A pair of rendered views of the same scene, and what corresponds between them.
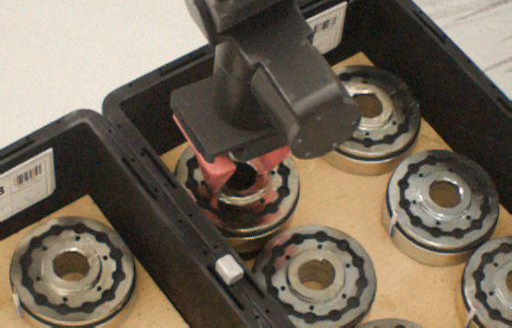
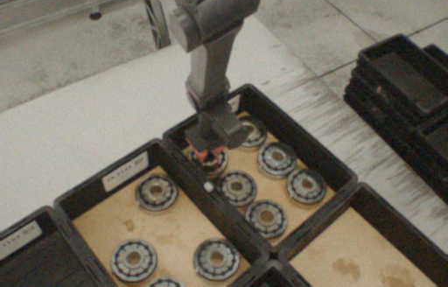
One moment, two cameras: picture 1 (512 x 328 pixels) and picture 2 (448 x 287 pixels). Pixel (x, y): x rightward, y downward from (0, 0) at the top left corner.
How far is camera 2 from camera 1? 0.03 m
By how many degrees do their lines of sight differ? 6
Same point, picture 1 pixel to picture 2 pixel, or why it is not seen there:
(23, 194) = (137, 167)
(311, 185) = (231, 157)
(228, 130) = (204, 142)
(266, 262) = (220, 183)
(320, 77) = (234, 122)
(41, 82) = (138, 129)
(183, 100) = (189, 133)
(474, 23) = (282, 97)
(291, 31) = (224, 107)
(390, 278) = (262, 185)
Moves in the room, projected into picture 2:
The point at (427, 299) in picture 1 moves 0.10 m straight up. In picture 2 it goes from (275, 192) to (282, 170)
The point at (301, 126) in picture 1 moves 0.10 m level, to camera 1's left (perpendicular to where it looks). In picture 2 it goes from (229, 138) to (179, 139)
